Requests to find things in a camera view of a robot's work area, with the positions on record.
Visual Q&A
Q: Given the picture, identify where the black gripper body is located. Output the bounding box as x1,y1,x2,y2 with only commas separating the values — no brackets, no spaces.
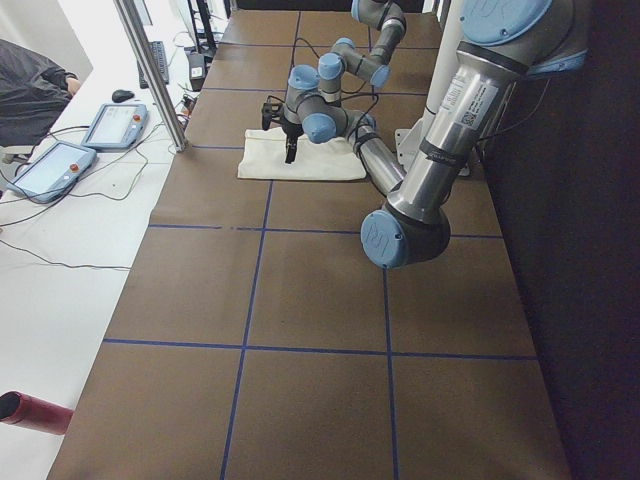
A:
282,118,303,142

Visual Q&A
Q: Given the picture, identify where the cream long-sleeve cat shirt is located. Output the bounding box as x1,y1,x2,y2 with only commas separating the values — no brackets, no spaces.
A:
237,127,366,181

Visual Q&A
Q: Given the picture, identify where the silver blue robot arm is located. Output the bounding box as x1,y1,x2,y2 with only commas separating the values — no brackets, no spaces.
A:
317,0,407,106
262,1,592,269

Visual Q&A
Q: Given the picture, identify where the black box with label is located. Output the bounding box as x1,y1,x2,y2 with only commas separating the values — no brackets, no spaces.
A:
187,52,207,92

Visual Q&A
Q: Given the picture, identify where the black keyboard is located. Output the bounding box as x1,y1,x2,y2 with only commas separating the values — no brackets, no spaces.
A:
136,40,171,90

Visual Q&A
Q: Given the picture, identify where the far blue teach pendant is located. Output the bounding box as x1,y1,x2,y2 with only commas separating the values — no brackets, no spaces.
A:
81,103,148,151

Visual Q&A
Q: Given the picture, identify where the blue teach pendant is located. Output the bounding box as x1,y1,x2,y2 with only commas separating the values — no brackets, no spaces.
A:
7,141,97,204
81,103,148,151

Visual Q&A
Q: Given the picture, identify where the black computer mouse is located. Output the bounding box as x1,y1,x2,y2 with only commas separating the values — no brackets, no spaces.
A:
111,89,135,103

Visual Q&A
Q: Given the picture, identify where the near blue teach pendant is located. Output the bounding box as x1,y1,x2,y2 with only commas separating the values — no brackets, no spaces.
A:
7,141,97,204

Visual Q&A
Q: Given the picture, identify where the black jacket on chair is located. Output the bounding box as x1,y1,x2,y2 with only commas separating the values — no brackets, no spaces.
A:
1,40,81,147

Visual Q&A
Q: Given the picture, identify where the red cylinder tube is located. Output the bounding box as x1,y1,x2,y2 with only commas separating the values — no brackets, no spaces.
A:
1,391,74,435

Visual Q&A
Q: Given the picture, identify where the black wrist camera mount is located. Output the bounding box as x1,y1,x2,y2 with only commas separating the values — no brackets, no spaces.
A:
261,101,284,131

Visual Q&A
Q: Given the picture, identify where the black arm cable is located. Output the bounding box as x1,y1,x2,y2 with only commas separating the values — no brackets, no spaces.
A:
264,89,481,201
290,36,331,76

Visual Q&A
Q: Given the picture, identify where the white camera pole with base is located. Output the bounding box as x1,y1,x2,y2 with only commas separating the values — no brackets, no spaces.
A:
395,0,464,172

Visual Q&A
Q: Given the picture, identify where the black pendant cable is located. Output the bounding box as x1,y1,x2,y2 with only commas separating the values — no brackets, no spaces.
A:
0,124,151,272

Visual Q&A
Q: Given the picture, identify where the aluminium frame post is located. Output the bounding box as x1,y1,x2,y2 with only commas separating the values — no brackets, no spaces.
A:
113,0,187,152

